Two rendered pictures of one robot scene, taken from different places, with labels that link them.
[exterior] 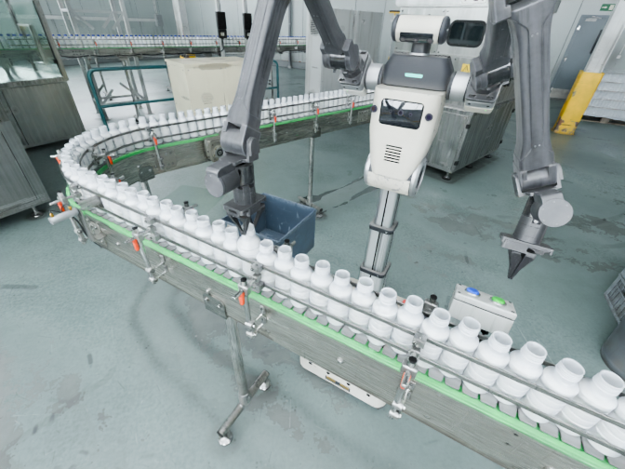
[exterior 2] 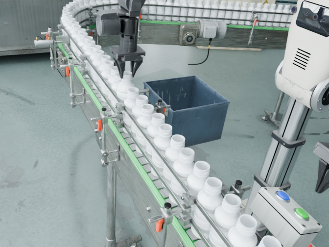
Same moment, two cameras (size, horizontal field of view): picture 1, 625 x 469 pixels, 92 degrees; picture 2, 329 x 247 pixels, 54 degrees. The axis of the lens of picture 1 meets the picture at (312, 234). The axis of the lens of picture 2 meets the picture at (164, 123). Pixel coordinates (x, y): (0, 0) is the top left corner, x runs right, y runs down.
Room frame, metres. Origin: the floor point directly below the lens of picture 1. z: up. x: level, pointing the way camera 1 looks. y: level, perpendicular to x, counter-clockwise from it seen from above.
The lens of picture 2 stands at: (-0.09, -0.46, 1.65)
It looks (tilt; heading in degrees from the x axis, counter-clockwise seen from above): 32 degrees down; 31
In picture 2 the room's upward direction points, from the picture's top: 7 degrees clockwise
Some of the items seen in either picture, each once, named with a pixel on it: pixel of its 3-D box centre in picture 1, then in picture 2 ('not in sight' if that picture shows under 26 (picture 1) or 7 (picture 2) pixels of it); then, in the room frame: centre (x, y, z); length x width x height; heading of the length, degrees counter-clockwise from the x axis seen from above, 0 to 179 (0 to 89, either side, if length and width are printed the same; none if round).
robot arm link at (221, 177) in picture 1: (230, 164); (117, 14); (0.67, 0.20, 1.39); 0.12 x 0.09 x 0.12; 152
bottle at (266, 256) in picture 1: (267, 265); (132, 111); (0.67, 0.13, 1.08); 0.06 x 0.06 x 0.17
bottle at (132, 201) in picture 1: (137, 208); (84, 50); (0.96, 0.65, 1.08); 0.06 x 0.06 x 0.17
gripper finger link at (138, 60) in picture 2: (248, 216); (129, 64); (0.71, 0.18, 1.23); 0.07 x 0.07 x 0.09; 62
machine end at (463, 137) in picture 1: (455, 87); not in sight; (4.70, -1.90, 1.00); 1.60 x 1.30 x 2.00; 134
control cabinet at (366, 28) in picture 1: (356, 63); not in sight; (7.66, -0.80, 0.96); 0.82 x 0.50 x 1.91; 134
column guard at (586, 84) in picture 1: (576, 103); not in sight; (6.51, -5.07, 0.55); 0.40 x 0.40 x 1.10; 62
